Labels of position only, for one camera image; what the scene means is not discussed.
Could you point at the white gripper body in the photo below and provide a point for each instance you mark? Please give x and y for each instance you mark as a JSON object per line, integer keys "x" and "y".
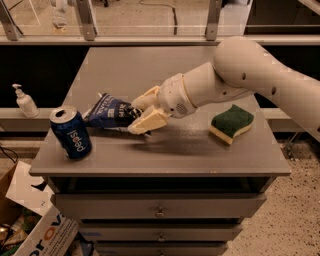
{"x": 174, "y": 96}

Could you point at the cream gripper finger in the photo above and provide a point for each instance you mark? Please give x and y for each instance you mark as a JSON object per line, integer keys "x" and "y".
{"x": 147, "y": 99}
{"x": 151, "y": 119}

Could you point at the blue chip bag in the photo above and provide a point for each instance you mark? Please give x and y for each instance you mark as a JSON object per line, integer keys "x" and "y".
{"x": 111, "y": 113}

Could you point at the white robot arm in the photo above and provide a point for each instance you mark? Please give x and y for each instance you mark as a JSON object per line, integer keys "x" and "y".
{"x": 239, "y": 67}

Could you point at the blue pepsi can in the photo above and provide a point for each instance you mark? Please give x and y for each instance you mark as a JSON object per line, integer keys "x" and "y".
{"x": 69, "y": 128}

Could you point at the green yellow sponge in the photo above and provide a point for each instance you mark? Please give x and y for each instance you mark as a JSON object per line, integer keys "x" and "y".
{"x": 231, "y": 123}

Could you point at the grey drawer cabinet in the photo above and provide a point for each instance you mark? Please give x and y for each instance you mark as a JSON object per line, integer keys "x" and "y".
{"x": 205, "y": 187}

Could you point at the top drawer knob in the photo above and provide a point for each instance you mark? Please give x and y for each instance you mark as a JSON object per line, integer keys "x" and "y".
{"x": 160, "y": 213}

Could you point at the drawer knob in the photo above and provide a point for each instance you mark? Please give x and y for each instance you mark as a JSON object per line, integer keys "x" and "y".
{"x": 161, "y": 238}
{"x": 160, "y": 213}

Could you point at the middle drawer knob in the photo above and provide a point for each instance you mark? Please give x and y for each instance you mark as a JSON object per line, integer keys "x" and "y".
{"x": 161, "y": 238}

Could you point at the white pump bottle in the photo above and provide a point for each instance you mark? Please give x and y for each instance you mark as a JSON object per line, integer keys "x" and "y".
{"x": 25, "y": 102}

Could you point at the brown cardboard box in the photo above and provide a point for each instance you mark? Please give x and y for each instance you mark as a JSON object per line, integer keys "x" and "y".
{"x": 9, "y": 210}

